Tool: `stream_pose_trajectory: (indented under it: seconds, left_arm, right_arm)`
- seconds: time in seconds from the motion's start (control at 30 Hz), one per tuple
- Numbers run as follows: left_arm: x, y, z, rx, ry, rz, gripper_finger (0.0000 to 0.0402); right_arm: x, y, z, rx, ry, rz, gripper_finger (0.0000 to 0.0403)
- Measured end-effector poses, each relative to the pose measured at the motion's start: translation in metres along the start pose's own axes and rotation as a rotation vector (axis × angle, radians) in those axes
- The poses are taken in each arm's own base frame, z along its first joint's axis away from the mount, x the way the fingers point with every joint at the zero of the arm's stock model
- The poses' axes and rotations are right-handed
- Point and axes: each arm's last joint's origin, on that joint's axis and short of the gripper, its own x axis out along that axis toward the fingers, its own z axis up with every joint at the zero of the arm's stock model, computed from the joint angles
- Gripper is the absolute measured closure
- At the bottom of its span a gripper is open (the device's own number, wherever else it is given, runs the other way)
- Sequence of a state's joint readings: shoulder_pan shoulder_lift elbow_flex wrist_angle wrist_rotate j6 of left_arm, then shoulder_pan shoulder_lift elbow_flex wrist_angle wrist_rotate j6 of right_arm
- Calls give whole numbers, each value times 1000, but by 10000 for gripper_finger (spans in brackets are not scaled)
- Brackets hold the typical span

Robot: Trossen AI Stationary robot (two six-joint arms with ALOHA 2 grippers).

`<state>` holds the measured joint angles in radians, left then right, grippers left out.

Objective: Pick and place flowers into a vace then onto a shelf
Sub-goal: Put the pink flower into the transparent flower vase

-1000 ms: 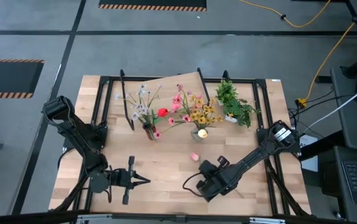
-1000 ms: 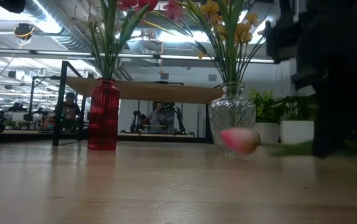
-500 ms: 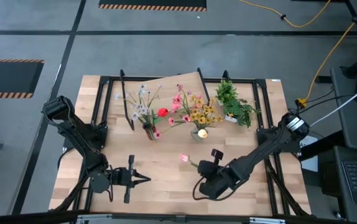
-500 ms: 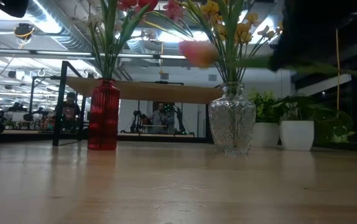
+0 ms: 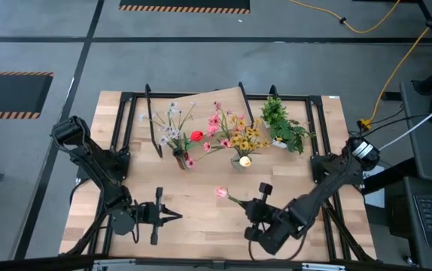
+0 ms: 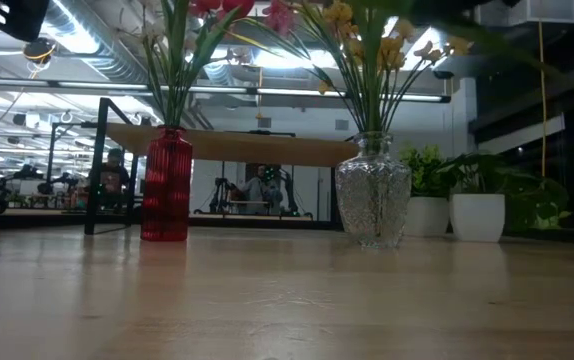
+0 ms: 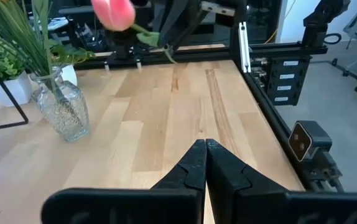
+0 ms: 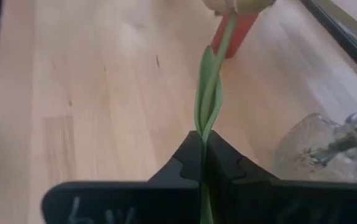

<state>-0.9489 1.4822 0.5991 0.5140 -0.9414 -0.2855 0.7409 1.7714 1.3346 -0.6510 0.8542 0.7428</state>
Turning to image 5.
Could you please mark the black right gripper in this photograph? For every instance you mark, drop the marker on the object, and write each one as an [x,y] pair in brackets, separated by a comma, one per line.
[261,214]

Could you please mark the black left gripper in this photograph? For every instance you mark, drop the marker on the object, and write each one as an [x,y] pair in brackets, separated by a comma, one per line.
[150,214]

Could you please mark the pink artificial tulip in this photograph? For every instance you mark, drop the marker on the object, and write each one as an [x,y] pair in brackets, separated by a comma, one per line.
[221,192]

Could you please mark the clear crystal glass vase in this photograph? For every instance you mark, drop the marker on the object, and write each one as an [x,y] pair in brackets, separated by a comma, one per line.
[238,165]

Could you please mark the cream artificial tulip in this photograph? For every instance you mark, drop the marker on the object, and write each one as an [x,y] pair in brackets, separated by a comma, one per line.
[245,161]

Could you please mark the red ribbed glass vase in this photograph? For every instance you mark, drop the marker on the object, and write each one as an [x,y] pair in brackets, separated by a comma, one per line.
[181,161]

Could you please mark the yellow artificial flower bunch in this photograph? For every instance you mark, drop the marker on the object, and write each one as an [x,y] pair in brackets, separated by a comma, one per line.
[243,145]

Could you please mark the white artificial flower bunch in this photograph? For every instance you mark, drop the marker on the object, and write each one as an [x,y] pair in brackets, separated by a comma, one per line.
[171,131]

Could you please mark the red artificial tulip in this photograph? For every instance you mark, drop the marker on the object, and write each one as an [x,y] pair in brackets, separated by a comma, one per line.
[197,136]

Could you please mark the pink blossom flower spray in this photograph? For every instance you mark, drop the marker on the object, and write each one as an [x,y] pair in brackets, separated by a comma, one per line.
[213,122]

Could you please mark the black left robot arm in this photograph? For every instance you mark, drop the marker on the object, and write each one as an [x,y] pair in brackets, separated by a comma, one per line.
[95,169]

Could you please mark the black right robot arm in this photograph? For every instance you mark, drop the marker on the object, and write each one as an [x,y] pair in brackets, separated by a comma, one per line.
[325,192]

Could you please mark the wooden shelf with black legs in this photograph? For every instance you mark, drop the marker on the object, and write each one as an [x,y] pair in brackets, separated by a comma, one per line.
[204,103]

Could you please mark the black front crossbar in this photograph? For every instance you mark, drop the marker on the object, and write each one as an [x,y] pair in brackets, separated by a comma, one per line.
[163,263]

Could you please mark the broad-leaf potted plant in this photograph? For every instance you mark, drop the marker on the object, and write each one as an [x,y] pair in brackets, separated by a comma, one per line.
[289,131]

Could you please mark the white paper sheet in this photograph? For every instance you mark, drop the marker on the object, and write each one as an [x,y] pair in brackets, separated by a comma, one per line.
[378,199]

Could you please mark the black side desk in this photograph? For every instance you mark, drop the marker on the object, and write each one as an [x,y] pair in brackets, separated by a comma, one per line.
[400,211]

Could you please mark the dark grey side table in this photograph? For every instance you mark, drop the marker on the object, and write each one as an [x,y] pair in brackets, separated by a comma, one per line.
[423,162]

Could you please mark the black floor mat two stripes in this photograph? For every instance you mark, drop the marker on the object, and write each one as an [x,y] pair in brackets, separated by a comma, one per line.
[9,94]

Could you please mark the wide black striped-edge floor mat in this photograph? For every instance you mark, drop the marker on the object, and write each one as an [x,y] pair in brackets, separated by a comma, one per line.
[182,3]

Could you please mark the silver metal bracket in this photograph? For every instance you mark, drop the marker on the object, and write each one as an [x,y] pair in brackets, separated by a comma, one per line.
[323,268]
[114,265]

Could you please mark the black metal table frame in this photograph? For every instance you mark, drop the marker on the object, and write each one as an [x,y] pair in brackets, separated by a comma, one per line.
[299,97]

